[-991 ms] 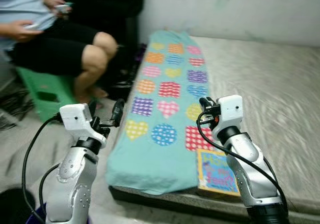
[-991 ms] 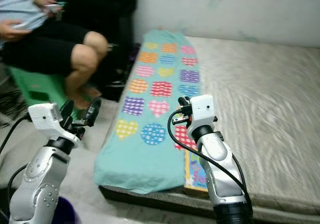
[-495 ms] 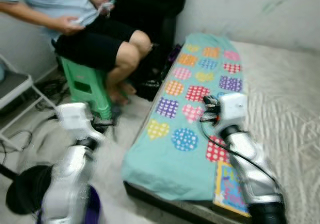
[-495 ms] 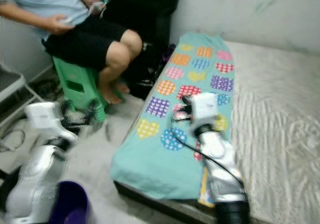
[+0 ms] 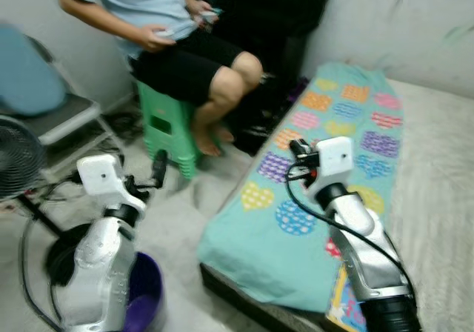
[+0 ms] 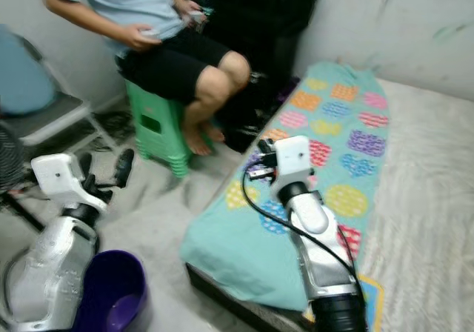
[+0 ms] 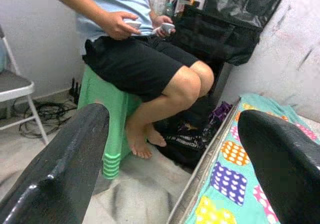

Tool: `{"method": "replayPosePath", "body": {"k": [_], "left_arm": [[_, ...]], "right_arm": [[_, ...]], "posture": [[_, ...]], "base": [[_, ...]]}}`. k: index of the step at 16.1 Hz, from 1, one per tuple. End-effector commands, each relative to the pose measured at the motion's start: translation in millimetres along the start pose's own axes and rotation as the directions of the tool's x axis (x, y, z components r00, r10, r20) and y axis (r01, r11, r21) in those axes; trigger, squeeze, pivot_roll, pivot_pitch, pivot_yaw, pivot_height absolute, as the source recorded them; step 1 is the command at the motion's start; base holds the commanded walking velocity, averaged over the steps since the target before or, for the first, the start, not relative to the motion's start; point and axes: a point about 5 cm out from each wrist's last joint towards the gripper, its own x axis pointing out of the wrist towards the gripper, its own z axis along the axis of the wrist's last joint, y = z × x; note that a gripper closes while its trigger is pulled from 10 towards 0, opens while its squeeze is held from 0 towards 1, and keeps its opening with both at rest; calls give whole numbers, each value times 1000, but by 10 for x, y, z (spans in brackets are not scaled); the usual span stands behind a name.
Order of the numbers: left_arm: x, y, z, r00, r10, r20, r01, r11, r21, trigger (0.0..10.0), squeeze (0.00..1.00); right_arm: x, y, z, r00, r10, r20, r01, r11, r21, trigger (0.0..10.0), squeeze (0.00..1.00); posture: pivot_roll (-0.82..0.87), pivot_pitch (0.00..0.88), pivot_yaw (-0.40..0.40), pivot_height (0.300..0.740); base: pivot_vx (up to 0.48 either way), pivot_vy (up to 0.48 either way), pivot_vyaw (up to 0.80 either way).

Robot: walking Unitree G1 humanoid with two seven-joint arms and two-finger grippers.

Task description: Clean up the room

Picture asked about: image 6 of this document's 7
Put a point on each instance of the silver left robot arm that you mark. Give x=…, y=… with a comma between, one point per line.
x=48, y=273

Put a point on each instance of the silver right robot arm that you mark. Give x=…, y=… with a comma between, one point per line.
x=322, y=250

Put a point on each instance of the green plastic stool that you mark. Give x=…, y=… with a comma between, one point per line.
x=155, y=124

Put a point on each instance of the grey metal chair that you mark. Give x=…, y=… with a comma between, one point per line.
x=55, y=110

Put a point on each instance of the teal heart-pattern blanket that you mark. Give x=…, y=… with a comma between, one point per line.
x=266, y=250

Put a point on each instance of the purple plastic basin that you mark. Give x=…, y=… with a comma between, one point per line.
x=118, y=287

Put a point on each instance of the blue cushion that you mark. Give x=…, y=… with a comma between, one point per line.
x=22, y=72

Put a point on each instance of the large black bag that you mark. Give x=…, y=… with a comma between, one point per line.
x=266, y=21

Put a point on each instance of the white quilted mattress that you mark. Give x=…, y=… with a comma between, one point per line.
x=429, y=198

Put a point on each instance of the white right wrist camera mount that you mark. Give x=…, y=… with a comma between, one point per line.
x=292, y=161

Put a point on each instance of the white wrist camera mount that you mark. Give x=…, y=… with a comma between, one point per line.
x=292, y=161
x=63, y=176

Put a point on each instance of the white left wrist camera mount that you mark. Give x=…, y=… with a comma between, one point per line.
x=63, y=176

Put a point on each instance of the dark bed frame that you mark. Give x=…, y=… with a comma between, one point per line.
x=229, y=302

